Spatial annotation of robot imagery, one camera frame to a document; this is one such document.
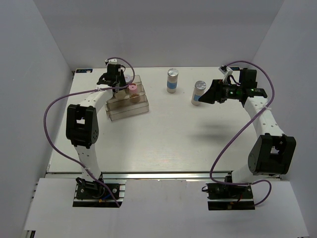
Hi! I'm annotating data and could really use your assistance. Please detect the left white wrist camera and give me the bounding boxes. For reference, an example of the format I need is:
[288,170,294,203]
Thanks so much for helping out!
[105,58,118,64]

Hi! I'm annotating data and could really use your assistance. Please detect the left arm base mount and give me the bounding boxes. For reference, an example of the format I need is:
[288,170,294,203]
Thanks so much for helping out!
[72,177,125,208]

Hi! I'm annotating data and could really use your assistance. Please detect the blue corner sticker right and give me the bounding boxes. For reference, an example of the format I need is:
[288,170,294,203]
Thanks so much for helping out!
[230,67,240,71]

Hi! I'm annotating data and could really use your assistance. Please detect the pink lid spice bottle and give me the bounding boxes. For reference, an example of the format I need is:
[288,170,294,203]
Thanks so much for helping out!
[128,83,140,103]

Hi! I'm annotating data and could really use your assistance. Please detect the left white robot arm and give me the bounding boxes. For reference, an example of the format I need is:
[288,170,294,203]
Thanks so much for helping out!
[66,59,126,198]

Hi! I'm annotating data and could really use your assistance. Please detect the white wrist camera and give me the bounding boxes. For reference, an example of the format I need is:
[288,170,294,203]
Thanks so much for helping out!
[219,65,233,83]
[105,58,118,64]

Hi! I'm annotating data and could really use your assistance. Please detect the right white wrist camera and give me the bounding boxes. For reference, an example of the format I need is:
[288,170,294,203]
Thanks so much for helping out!
[219,65,233,83]

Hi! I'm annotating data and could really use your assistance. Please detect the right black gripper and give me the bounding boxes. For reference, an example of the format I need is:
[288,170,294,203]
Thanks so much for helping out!
[198,79,242,104]

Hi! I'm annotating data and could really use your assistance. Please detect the blue corner sticker left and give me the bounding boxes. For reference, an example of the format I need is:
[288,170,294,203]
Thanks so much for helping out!
[75,68,93,73]

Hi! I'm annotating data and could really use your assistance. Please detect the clear tiered acrylic rack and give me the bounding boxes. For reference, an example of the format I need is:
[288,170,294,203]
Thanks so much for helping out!
[106,75,149,121]

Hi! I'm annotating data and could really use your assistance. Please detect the blue corner sticker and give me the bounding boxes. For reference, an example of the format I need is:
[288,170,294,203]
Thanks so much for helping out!
[230,67,240,71]
[75,68,93,73]

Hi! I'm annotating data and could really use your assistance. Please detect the purple cable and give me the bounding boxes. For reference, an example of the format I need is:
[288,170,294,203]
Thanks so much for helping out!
[209,59,276,207]
[43,57,135,208]

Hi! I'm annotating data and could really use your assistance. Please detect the aluminium table front rail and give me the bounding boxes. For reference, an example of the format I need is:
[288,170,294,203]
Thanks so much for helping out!
[47,172,280,181]

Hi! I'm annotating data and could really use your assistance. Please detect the silver lid blue-label shaker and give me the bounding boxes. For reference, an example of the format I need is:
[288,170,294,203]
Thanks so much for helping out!
[191,80,206,106]

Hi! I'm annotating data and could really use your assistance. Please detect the tall silver lid shaker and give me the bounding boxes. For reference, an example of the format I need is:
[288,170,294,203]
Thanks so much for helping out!
[167,68,179,93]

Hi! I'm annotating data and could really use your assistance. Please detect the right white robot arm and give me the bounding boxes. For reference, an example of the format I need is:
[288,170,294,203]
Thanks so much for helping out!
[199,66,296,198]

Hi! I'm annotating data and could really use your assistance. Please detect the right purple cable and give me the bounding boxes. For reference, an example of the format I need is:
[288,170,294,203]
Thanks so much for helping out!
[209,59,276,207]

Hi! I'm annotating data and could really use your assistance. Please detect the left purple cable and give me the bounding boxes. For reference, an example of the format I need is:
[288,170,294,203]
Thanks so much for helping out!
[43,57,135,208]

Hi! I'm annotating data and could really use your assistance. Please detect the dark jar red label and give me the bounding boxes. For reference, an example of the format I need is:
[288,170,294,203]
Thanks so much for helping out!
[124,75,134,85]

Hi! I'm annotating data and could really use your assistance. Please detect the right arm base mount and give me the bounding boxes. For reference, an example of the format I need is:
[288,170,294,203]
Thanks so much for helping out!
[202,183,255,211]

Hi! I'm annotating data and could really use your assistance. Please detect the yellow lid spice bottle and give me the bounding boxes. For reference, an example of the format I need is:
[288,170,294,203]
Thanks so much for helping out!
[115,90,126,100]

